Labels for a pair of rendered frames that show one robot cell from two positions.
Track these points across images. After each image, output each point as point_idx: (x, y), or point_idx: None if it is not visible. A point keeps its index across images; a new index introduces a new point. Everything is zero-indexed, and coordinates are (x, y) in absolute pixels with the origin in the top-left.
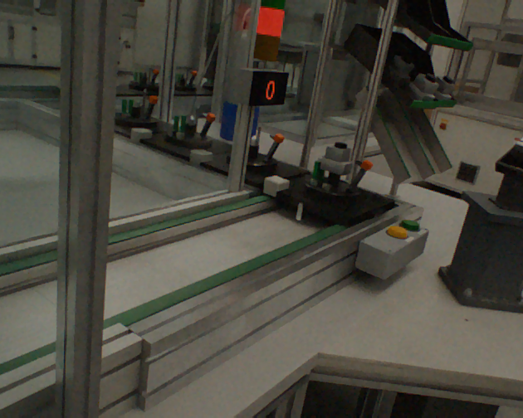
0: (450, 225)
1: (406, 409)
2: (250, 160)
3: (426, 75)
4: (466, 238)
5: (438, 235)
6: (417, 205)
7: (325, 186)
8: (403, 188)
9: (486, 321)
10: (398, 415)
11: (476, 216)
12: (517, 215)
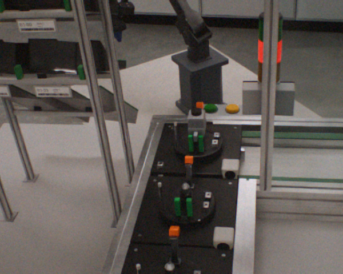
0: (83, 135)
1: None
2: (199, 197)
3: (95, 41)
4: (210, 86)
5: (118, 135)
6: (43, 160)
7: (219, 135)
8: None
9: (236, 101)
10: None
11: (212, 71)
12: (215, 53)
